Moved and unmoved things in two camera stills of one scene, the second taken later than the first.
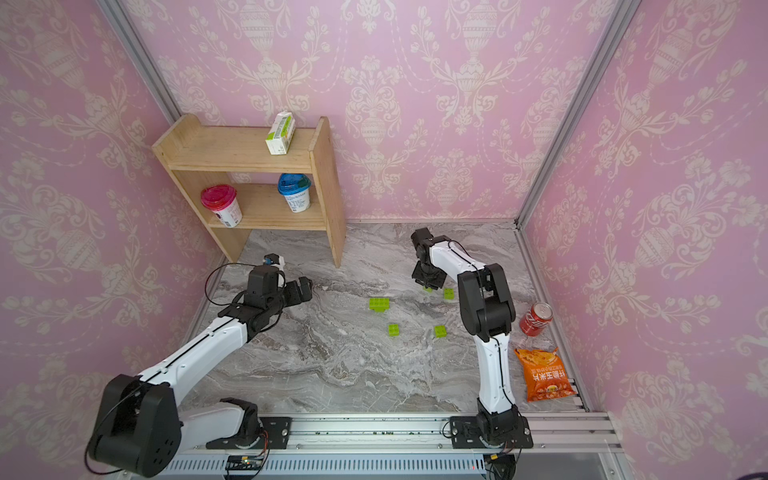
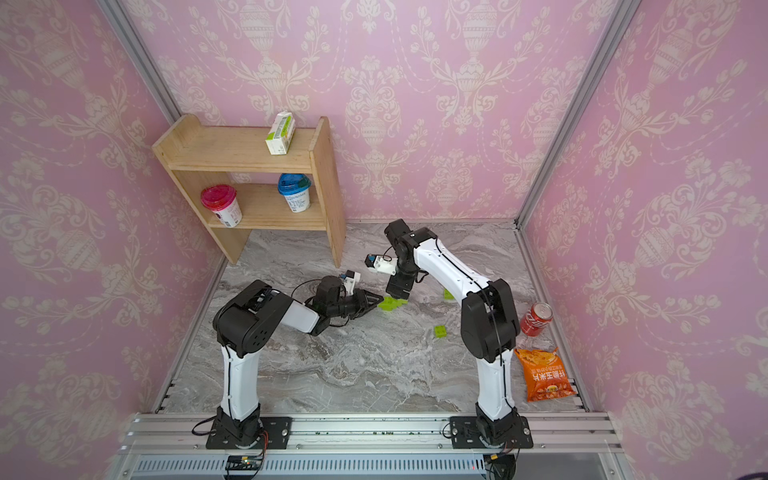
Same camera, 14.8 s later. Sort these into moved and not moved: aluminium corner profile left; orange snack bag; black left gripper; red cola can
Moved: black left gripper
Not moved: aluminium corner profile left; red cola can; orange snack bag
